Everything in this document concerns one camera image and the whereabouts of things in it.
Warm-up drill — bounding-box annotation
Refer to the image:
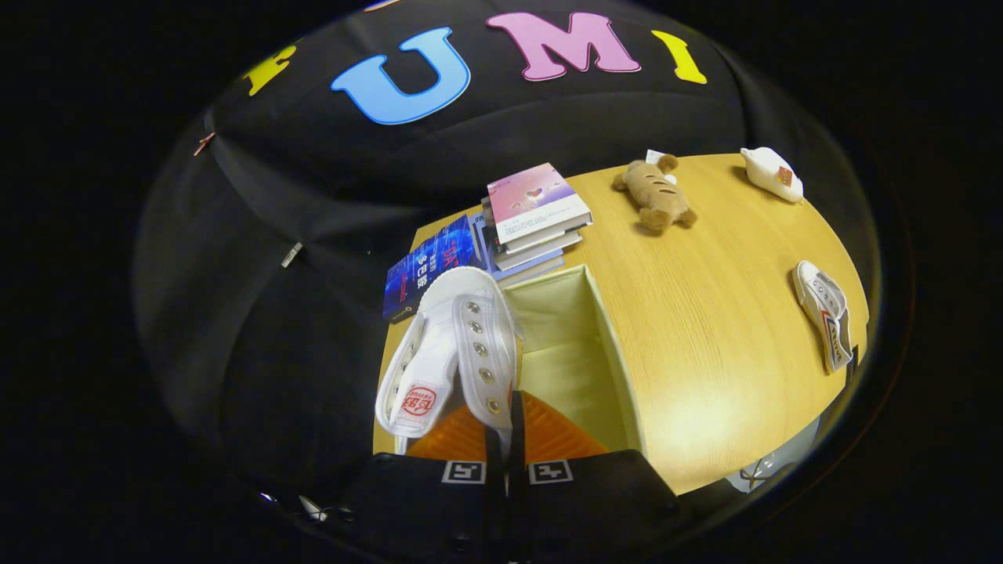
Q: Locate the white plush toy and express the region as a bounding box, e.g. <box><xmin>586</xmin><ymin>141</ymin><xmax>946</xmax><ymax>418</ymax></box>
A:
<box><xmin>740</xmin><ymin>146</ymin><xmax>806</xmax><ymax>205</ymax></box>

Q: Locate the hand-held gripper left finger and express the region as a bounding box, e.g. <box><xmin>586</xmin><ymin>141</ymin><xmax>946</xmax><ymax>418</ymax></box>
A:
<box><xmin>333</xmin><ymin>403</ymin><xmax>507</xmax><ymax>564</ymax></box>

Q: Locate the pale blue book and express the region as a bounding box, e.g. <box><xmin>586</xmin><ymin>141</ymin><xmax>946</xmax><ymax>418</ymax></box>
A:
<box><xmin>469</xmin><ymin>210</ymin><xmax>566</xmax><ymax>287</ymax></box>

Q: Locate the white canvas shoe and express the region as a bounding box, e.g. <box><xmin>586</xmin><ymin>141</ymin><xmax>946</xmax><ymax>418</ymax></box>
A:
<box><xmin>374</xmin><ymin>266</ymin><xmax>523</xmax><ymax>457</ymax></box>
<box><xmin>792</xmin><ymin>260</ymin><xmax>856</xmax><ymax>374</ymax></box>

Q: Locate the white-edged book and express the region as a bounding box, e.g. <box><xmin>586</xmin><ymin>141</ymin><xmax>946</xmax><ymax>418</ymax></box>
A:
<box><xmin>492</xmin><ymin>227</ymin><xmax>585</xmax><ymax>272</ymax></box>

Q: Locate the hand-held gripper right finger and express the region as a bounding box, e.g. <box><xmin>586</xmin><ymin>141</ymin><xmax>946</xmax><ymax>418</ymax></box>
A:
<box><xmin>508</xmin><ymin>389</ymin><xmax>684</xmax><ymax>562</ymax></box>

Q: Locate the black backdrop cloth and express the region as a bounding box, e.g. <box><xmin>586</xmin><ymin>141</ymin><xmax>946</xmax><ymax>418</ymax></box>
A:
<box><xmin>133</xmin><ymin>0</ymin><xmax>880</xmax><ymax>502</ymax></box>

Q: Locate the blue cover book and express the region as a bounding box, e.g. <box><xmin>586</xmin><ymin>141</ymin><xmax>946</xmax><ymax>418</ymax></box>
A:
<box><xmin>382</xmin><ymin>213</ymin><xmax>483</xmax><ymax>325</ymax></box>

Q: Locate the green fabric storage box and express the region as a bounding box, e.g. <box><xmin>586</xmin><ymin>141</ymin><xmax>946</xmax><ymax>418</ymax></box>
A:
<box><xmin>501</xmin><ymin>263</ymin><xmax>648</xmax><ymax>457</ymax></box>

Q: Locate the brown plush toy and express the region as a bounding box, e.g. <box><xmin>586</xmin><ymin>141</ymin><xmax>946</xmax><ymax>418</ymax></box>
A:
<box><xmin>610</xmin><ymin>154</ymin><xmax>699</xmax><ymax>234</ymax></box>

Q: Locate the pink cover book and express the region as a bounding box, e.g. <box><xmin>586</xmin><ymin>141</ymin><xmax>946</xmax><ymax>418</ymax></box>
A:
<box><xmin>485</xmin><ymin>161</ymin><xmax>595</xmax><ymax>246</ymax></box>

